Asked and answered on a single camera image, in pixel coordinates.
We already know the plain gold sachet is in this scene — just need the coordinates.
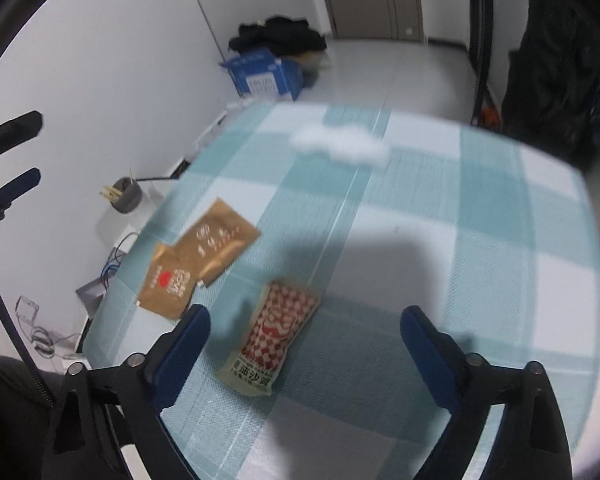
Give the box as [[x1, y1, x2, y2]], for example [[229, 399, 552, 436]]
[[172, 198, 261, 288]]

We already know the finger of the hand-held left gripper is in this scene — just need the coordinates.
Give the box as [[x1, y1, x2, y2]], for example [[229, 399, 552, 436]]
[[0, 111, 44, 165], [0, 168, 42, 233]]

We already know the teal white checkered tablecloth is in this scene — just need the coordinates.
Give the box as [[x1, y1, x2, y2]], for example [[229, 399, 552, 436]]
[[77, 102, 600, 480]]

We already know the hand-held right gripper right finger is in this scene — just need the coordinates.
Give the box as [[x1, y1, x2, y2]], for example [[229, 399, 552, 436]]
[[400, 305, 573, 480]]

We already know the translucent plastic bag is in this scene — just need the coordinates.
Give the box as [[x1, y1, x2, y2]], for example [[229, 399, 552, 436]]
[[300, 51, 332, 88]]

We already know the person's dark zip jacket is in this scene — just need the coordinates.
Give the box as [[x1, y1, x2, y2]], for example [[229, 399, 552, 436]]
[[0, 260, 131, 480]]

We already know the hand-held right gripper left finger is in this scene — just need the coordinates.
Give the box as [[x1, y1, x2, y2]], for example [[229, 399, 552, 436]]
[[50, 304, 212, 480]]

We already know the fluffy white tissue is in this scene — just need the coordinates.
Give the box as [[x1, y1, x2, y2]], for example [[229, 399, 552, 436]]
[[290, 124, 390, 167]]

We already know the blue cardboard box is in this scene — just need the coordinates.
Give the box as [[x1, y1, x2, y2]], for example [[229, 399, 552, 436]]
[[219, 49, 305, 102]]

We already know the gold sachet with red dot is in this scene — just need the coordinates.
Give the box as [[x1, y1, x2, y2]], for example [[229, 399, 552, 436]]
[[137, 242, 203, 321]]

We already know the black hanging jacket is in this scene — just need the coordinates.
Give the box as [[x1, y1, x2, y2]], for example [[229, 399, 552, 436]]
[[500, 0, 600, 171]]

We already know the tangle of cables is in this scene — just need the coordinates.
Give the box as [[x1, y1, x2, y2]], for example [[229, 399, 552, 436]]
[[102, 232, 141, 287]]

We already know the red checkered sauce sachet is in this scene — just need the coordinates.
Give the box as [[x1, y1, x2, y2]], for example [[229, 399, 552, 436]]
[[216, 280, 322, 395]]

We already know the grey box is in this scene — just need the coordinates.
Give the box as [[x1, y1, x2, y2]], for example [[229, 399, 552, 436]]
[[75, 280, 107, 318]]

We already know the grey tape roll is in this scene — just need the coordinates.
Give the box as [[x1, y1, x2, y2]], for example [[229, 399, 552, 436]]
[[114, 176, 142, 215]]

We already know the grey brown door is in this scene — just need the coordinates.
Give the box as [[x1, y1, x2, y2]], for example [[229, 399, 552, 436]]
[[314, 0, 426, 43]]

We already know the pile of black clothes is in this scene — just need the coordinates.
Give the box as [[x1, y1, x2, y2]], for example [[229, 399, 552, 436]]
[[228, 16, 327, 56]]

